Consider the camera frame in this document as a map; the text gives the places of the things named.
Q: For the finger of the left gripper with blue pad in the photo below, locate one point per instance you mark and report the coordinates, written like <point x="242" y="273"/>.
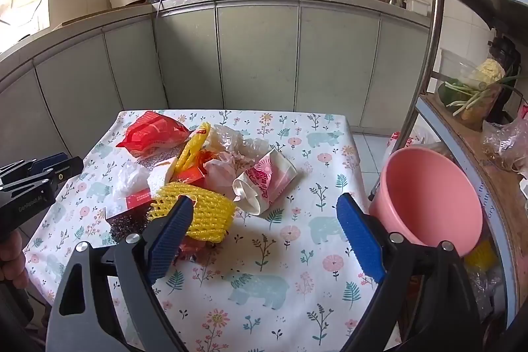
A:
<point x="24" y="169"/>
<point x="53" y="176"/>

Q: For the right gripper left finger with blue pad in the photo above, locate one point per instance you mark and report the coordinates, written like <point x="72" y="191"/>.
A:
<point x="84" y="317"/>

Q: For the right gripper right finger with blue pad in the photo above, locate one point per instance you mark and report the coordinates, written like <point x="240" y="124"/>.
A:
<point x="445" y="317"/>

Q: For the yellow foam fruit net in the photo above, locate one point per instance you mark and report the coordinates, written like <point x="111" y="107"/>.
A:
<point x="213" y="213"/>

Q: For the white plastic bag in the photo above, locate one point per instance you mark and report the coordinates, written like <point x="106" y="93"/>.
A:
<point x="131" y="179"/>

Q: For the crushed pink paper cup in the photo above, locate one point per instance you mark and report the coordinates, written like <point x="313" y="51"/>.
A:
<point x="261" y="185"/>

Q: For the yellow plastic wrapper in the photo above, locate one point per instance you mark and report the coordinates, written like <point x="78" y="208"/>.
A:
<point x="191" y="150"/>

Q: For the red plastic snack bag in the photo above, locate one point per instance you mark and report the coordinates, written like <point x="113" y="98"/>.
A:
<point x="152" y="131"/>

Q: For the clear plastic wrap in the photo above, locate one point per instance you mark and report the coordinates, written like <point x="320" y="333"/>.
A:
<point x="223" y="139"/>

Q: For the red cardboard box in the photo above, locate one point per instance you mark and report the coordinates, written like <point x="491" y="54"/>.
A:
<point x="157" y="178"/>

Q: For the grey kitchen cabinets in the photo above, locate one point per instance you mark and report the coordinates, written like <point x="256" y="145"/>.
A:
<point x="61" y="92"/>

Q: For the person's left hand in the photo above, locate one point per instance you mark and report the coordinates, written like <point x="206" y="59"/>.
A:
<point x="13" y="261"/>

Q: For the black steel wool scrubber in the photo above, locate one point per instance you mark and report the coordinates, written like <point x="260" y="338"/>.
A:
<point x="125" y="223"/>

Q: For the pink plastic bucket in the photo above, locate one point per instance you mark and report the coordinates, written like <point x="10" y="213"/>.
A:
<point x="428" y="199"/>

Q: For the floral bear tablecloth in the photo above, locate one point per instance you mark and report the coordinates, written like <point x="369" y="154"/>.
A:
<point x="284" y="280"/>

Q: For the metal shelf rack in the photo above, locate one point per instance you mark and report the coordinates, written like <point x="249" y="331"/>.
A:
<point x="502" y="200"/>

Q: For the clear bag on shelf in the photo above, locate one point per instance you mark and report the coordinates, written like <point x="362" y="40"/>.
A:
<point x="506" y="145"/>

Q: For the glass bowl of vegetables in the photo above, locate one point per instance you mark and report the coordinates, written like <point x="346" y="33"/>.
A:
<point x="468" y="92"/>

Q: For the white container on counter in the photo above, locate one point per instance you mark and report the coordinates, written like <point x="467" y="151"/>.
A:
<point x="418" y="6"/>

